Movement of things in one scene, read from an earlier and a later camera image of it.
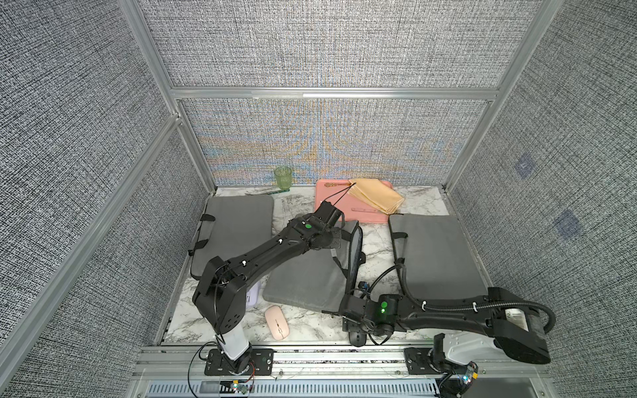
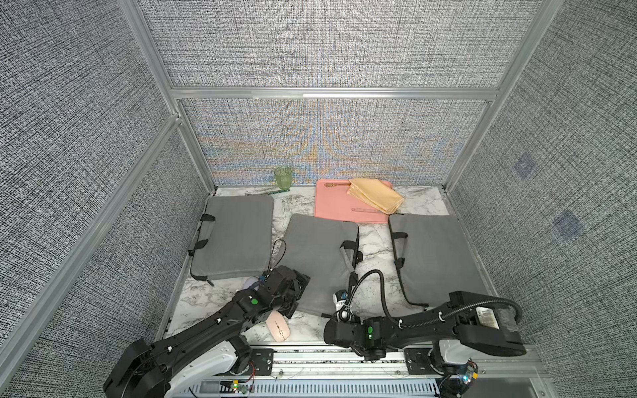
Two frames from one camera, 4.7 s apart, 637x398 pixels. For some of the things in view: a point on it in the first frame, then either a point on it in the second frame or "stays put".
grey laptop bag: [435, 255] stays put
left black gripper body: [331, 239] -> [287, 303]
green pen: [279, 191] stays put
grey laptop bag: [320, 279] stays put
